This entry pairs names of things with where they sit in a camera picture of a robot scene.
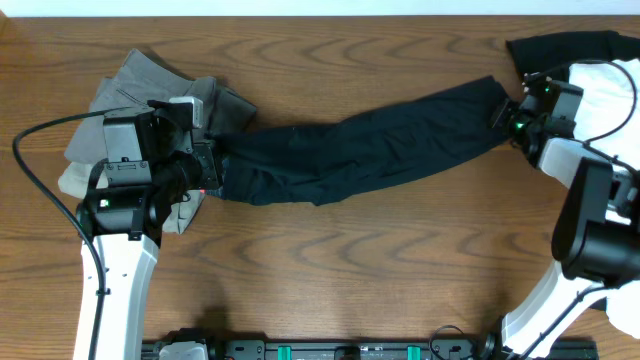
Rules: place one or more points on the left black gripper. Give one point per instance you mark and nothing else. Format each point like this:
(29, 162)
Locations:
(206, 153)

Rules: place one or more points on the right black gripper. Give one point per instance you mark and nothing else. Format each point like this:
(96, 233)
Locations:
(502, 116)

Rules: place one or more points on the black leggings with red waistband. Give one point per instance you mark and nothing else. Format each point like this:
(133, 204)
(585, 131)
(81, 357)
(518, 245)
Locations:
(377, 149)

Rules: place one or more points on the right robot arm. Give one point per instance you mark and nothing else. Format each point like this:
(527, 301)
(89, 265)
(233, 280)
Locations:
(595, 242)

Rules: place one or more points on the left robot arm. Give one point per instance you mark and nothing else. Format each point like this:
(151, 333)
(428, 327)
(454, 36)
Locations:
(154, 158)

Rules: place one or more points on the black shirt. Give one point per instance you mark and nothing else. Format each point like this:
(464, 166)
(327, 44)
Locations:
(541, 53)

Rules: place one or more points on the white shirt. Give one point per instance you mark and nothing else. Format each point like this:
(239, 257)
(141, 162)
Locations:
(608, 115)

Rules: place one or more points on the grey folded shorts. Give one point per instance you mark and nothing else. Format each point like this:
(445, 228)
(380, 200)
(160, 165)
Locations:
(140, 79)

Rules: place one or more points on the beige folded shorts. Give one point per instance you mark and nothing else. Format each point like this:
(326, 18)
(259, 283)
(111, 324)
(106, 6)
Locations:
(74, 182)

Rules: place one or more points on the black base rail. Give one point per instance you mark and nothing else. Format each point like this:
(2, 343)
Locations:
(196, 344)

